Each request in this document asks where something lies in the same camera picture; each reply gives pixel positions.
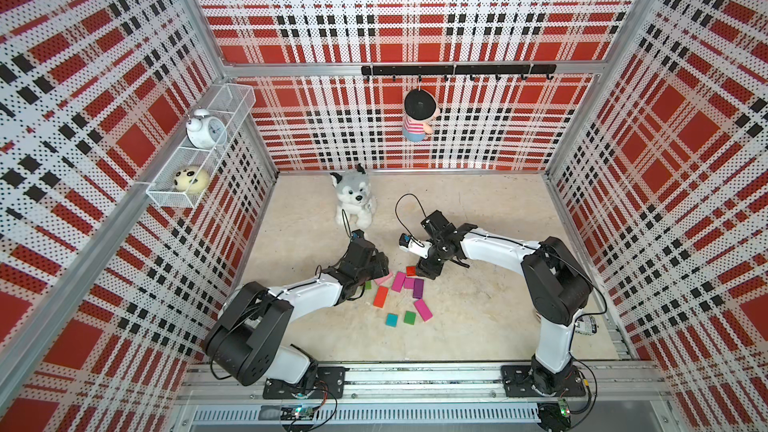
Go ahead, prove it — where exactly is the light pink block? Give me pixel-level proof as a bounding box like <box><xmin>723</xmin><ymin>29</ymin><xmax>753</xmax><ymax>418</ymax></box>
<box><xmin>374</xmin><ymin>273</ymin><xmax>394</xmax><ymax>286</ymax></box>

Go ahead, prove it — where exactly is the cream panda ball toy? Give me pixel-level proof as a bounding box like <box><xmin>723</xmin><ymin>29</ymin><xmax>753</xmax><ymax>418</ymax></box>
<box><xmin>173</xmin><ymin>165</ymin><xmax>210</xmax><ymax>195</ymax></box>

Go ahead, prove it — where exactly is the hanging doll with black hat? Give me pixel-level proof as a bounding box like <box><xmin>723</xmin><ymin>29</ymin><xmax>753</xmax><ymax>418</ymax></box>
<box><xmin>402</xmin><ymin>89</ymin><xmax>440</xmax><ymax>142</ymax></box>

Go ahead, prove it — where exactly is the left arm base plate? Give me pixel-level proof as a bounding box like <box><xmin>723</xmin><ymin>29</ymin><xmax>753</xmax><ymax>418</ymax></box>
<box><xmin>262</xmin><ymin>365</ymin><xmax>347</xmax><ymax>400</ymax></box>

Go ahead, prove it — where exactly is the white alarm clock on shelf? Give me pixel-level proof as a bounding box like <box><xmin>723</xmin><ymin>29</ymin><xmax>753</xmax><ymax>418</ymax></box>
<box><xmin>186</xmin><ymin>109</ymin><xmax>228</xmax><ymax>150</ymax></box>

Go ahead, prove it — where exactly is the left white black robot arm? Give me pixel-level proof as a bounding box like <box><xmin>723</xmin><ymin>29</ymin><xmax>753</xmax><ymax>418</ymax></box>
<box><xmin>203</xmin><ymin>230</ymin><xmax>389</xmax><ymax>396</ymax></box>

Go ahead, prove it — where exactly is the teal cube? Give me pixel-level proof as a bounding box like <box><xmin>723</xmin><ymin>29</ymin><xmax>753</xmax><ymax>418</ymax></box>
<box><xmin>385</xmin><ymin>313</ymin><xmax>399</xmax><ymax>327</ymax></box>

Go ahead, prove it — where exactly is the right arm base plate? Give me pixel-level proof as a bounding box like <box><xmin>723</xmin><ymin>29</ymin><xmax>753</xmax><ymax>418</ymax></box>
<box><xmin>501</xmin><ymin>365</ymin><xmax>587</xmax><ymax>398</ymax></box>

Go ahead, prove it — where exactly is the red long block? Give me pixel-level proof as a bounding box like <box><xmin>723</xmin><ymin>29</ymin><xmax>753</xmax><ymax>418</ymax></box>
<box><xmin>373</xmin><ymin>286</ymin><xmax>389</xmax><ymax>308</ymax></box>

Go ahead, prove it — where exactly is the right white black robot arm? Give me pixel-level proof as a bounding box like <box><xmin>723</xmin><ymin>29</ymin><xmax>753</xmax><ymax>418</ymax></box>
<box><xmin>398</xmin><ymin>210</ymin><xmax>594</xmax><ymax>382</ymax></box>

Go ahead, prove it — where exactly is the magenta long block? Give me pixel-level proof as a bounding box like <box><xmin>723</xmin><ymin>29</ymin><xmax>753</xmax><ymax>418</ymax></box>
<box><xmin>391</xmin><ymin>272</ymin><xmax>407</xmax><ymax>293</ymax></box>

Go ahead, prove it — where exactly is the black hook rail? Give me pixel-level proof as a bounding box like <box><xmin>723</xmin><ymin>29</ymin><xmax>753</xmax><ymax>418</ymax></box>
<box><xmin>360</xmin><ymin>64</ymin><xmax>557</xmax><ymax>78</ymax></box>

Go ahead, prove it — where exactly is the white wire wall shelf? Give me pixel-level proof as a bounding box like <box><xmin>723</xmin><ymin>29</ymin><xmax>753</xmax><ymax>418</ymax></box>
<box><xmin>147</xmin><ymin>83</ymin><xmax>255</xmax><ymax>209</ymax></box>

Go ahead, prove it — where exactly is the left green circuit board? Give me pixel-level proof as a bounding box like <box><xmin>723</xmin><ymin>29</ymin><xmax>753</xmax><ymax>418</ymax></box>
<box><xmin>280</xmin><ymin>405</ymin><xmax>315</xmax><ymax>422</ymax></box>

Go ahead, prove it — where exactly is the right black controller puck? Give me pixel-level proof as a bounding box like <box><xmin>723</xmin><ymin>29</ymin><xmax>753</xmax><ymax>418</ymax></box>
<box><xmin>537</xmin><ymin>398</ymin><xmax>571</xmax><ymax>432</ymax></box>

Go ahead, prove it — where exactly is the aluminium front rail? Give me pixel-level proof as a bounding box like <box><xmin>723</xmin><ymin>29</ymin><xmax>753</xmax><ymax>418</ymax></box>
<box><xmin>167</xmin><ymin>359</ymin><xmax>686</xmax><ymax>431</ymax></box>

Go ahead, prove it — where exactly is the husky plush toy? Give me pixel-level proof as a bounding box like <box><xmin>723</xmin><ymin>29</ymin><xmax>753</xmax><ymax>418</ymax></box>
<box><xmin>329</xmin><ymin>164</ymin><xmax>377</xmax><ymax>230</ymax></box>

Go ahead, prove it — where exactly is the green cube lower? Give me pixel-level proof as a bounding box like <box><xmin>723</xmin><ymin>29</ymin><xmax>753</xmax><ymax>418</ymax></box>
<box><xmin>403</xmin><ymin>311</ymin><xmax>416</xmax><ymax>325</ymax></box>

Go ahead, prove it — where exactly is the purple block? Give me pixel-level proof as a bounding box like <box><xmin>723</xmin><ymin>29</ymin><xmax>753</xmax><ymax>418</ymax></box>
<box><xmin>412</xmin><ymin>279</ymin><xmax>424</xmax><ymax>300</ymax></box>

